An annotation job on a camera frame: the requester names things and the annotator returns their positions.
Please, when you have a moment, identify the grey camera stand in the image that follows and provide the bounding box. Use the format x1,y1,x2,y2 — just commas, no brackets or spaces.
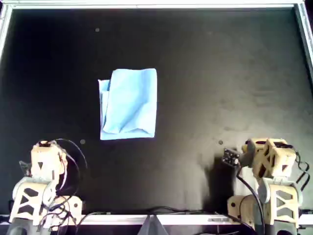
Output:
138,214,169,235

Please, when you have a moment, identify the grey right camera bracket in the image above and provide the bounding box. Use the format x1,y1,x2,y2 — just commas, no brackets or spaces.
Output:
241,141,256,169

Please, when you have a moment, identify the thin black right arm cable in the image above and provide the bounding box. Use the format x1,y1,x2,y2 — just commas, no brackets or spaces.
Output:
294,150,310,193

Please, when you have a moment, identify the black cable along table edge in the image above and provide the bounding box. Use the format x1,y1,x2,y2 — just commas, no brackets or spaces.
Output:
80,207,229,217

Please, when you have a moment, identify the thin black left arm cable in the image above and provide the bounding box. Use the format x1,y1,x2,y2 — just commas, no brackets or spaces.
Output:
36,138,89,233

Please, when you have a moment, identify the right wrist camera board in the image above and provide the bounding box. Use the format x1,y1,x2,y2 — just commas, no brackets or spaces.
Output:
221,147,240,167

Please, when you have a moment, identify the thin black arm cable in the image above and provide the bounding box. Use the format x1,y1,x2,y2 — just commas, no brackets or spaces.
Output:
36,138,89,233
294,150,310,193

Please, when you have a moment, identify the light blue microfibre cloth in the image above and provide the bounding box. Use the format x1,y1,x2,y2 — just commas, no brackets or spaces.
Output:
97,68,157,141

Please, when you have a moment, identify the right gripper tan lattice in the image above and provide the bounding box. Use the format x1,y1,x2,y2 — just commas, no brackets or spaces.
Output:
253,138,296,181

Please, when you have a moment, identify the left gripper tan lattice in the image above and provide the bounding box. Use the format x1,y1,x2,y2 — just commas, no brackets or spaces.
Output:
30,141,67,181

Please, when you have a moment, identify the aluminium table edge frame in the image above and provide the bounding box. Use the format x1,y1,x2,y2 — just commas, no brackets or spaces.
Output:
0,0,313,226

